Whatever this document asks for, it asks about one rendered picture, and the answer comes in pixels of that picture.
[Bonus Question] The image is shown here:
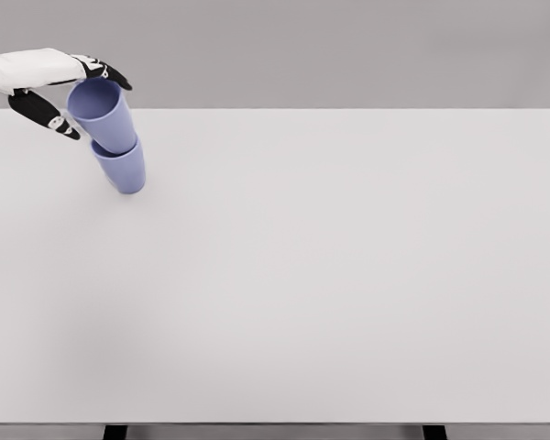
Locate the blue plastic cup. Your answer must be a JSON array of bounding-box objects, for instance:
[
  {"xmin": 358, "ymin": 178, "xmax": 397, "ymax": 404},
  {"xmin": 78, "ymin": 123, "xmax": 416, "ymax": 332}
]
[
  {"xmin": 66, "ymin": 78, "xmax": 138, "ymax": 155},
  {"xmin": 90, "ymin": 136, "xmax": 147, "ymax": 196}
]

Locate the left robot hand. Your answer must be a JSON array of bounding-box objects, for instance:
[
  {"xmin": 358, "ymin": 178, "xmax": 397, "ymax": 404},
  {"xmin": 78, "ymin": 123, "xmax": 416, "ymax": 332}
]
[{"xmin": 0, "ymin": 47, "xmax": 134, "ymax": 141}]

